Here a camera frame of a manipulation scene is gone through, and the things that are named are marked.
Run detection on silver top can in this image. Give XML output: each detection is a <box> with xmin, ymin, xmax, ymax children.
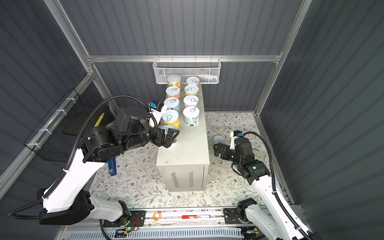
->
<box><xmin>183</xmin><ymin>106</ymin><xmax>200</xmax><ymax>127</ymax></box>
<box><xmin>160</xmin><ymin>125</ymin><xmax>178</xmax><ymax>143</ymax></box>
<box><xmin>162</xmin><ymin>110</ymin><xmax>180</xmax><ymax>129</ymax></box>
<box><xmin>164</xmin><ymin>97</ymin><xmax>181</xmax><ymax>113</ymax></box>

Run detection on beige metal cabinet counter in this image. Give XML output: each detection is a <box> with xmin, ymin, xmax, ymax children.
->
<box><xmin>156</xmin><ymin>85</ymin><xmax>210</xmax><ymax>192</ymax></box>

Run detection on red white marker pen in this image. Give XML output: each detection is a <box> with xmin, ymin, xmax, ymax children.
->
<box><xmin>182</xmin><ymin>215</ymin><xmax>213</xmax><ymax>219</ymax></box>

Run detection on pale green flat box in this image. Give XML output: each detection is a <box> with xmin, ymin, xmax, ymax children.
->
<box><xmin>253</xmin><ymin>149</ymin><xmax>267</xmax><ymax>164</ymax></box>

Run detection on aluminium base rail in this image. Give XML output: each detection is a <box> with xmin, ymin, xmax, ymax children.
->
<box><xmin>68</xmin><ymin>206</ymin><xmax>301</xmax><ymax>229</ymax></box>

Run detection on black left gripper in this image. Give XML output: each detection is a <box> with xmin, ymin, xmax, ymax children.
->
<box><xmin>123</xmin><ymin>125</ymin><xmax>180</xmax><ymax>154</ymax></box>

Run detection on orange rubber band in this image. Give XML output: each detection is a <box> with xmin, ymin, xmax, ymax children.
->
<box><xmin>153</xmin><ymin>212</ymin><xmax>162</xmax><ymax>222</ymax></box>

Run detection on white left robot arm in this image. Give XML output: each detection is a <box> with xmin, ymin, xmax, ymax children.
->
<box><xmin>9</xmin><ymin>101</ymin><xmax>180</xmax><ymax>227</ymax></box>

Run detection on yellow strip in basket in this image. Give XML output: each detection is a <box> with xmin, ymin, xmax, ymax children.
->
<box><xmin>94</xmin><ymin>113</ymin><xmax>105</xmax><ymax>127</ymax></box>

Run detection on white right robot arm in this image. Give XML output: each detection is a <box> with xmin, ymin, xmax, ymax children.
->
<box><xmin>214</xmin><ymin>131</ymin><xmax>313</xmax><ymax>240</ymax></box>

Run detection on black wire wall basket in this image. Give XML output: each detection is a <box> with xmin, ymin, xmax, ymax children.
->
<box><xmin>24</xmin><ymin>85</ymin><xmax>104</xmax><ymax>162</ymax></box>

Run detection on tubes in mesh basket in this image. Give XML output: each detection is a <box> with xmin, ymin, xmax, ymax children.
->
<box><xmin>198</xmin><ymin>74</ymin><xmax>219</xmax><ymax>84</ymax></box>

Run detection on peach label food can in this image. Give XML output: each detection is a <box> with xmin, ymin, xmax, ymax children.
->
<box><xmin>166</xmin><ymin>86</ymin><xmax>181</xmax><ymax>100</ymax></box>

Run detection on pink label food can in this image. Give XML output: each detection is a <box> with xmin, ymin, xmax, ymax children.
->
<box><xmin>186</xmin><ymin>77</ymin><xmax>200</xmax><ymax>87</ymax></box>

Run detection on blue lighter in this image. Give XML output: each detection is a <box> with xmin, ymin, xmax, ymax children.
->
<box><xmin>108</xmin><ymin>157</ymin><xmax>117</xmax><ymax>177</ymax></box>

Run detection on green label food can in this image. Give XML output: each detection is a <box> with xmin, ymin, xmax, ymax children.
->
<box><xmin>184</xmin><ymin>85</ymin><xmax>199</xmax><ymax>96</ymax></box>

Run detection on orange yellow label can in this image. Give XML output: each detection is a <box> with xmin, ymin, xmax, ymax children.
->
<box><xmin>166</xmin><ymin>74</ymin><xmax>182</xmax><ymax>89</ymax></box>

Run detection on white wire mesh basket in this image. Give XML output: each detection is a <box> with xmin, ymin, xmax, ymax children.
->
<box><xmin>153</xmin><ymin>59</ymin><xmax>222</xmax><ymax>85</ymax></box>

